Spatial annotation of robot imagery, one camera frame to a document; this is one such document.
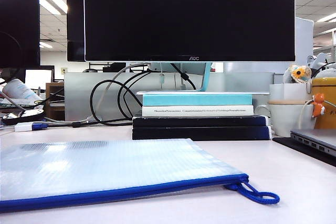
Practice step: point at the transparent file bag blue zipper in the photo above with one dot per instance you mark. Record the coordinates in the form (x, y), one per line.
(105, 166)

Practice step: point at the teal book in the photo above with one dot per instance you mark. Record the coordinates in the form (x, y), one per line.
(197, 100)

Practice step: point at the white book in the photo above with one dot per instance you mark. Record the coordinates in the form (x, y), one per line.
(197, 110)

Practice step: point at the thin black and blue binder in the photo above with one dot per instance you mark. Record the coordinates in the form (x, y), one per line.
(197, 121)

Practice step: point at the light blue monitor stand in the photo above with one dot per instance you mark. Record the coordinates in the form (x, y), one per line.
(206, 77)

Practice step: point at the stack of books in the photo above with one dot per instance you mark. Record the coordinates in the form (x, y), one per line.
(236, 82)

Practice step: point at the large black AOC monitor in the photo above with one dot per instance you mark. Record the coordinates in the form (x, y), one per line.
(189, 14)

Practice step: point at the brown wooden cabinet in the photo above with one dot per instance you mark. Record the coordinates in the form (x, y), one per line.
(54, 90)

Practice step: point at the white mug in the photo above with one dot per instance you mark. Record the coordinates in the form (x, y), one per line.
(285, 119)

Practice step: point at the white square container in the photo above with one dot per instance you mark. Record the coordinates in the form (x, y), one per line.
(288, 91)

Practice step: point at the narrow black monitor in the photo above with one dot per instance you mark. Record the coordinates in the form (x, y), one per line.
(75, 19)

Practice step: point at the small lit monitor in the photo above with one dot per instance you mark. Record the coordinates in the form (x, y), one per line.
(38, 78)

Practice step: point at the crochet sunflower toy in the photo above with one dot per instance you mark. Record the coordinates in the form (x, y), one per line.
(298, 73)

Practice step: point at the black round monitor base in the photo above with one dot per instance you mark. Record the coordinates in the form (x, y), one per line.
(24, 117)

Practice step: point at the white adapter with blue plug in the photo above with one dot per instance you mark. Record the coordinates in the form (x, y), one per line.
(25, 127)

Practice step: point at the white partition panel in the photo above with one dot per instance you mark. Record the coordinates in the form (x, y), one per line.
(304, 40)

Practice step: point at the white rolled paper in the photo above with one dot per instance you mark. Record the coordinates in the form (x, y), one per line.
(19, 90)

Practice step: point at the silver laptop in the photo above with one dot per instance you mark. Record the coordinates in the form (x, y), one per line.
(319, 137)

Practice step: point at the yellow tin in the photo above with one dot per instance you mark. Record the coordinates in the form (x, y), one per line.
(326, 93)

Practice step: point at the black monitor with round base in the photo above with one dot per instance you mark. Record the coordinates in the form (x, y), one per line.
(18, 24)

